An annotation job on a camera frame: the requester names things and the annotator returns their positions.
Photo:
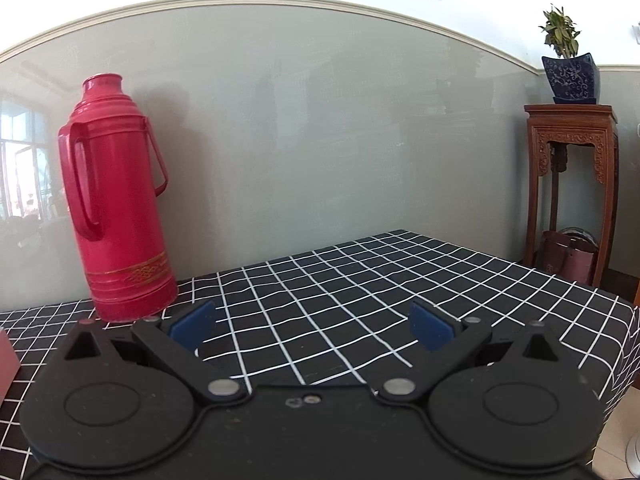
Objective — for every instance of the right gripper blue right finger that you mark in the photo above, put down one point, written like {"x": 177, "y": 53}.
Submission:
{"x": 449, "y": 346}

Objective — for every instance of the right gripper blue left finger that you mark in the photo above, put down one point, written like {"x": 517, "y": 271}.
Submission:
{"x": 171, "y": 343}

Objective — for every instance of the black white grid tablecloth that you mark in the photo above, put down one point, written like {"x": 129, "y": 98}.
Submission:
{"x": 339, "y": 314}

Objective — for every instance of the dark red bag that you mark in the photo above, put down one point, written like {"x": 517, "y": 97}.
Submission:
{"x": 570, "y": 253}

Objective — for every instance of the red cardboard box tray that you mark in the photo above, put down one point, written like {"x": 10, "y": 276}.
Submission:
{"x": 9, "y": 364}

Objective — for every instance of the red thermos flask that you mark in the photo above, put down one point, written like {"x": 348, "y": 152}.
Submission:
{"x": 107, "y": 150}

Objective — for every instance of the white fan base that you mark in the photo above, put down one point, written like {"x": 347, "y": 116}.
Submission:
{"x": 632, "y": 455}

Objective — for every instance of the carved wooden plant stand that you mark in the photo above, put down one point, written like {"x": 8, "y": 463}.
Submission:
{"x": 580, "y": 139}

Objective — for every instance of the dark blue flower pot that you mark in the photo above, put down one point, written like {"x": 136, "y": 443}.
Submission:
{"x": 573, "y": 80}

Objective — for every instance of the green potted plant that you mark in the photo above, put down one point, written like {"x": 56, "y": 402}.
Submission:
{"x": 560, "y": 33}

